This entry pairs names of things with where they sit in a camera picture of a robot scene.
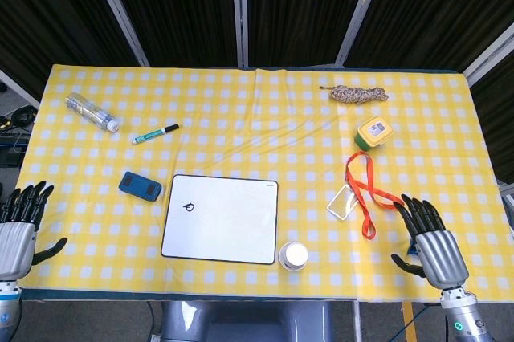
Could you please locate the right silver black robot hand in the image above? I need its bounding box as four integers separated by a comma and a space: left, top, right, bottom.
391, 193, 470, 291

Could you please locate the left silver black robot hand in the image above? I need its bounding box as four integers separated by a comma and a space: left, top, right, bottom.
0, 180, 68, 282

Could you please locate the blue whiteboard eraser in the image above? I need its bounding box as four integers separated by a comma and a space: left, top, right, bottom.
117, 171, 163, 202

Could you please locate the green marker pen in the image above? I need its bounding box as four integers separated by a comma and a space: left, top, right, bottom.
132, 123, 180, 145

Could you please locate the small white whiteboard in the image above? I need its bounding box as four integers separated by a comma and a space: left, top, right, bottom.
160, 174, 279, 266

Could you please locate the clear badge holder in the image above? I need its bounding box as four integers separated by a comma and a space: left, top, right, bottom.
326, 185, 359, 221

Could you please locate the green box with yellow lid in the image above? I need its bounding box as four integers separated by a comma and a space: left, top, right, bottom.
353, 116, 394, 150

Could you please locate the floral white paper cup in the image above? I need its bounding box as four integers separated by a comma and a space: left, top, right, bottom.
278, 241, 309, 272

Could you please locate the clear plastic water bottle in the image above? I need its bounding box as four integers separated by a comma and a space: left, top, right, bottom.
65, 92, 120, 132

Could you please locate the grey robot torso base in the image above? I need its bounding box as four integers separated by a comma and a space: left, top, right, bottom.
162, 300, 334, 342

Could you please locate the yellow white checkered tablecloth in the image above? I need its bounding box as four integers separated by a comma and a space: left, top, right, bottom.
0, 63, 514, 303

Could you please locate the black curtain panel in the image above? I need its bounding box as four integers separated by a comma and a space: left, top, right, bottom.
245, 0, 377, 68
345, 0, 514, 74
102, 0, 241, 68
0, 0, 140, 98

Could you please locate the orange lanyard strap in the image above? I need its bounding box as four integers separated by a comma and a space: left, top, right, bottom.
345, 151, 405, 240

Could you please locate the black floor cable bundle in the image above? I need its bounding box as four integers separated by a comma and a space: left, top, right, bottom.
0, 103, 39, 134

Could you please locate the grey partition frame post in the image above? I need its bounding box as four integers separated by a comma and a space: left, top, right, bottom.
463, 22, 514, 87
0, 68, 40, 109
333, 0, 393, 67
230, 0, 250, 69
85, 0, 151, 67

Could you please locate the braided rope bundle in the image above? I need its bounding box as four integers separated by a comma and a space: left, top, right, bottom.
319, 84, 390, 104

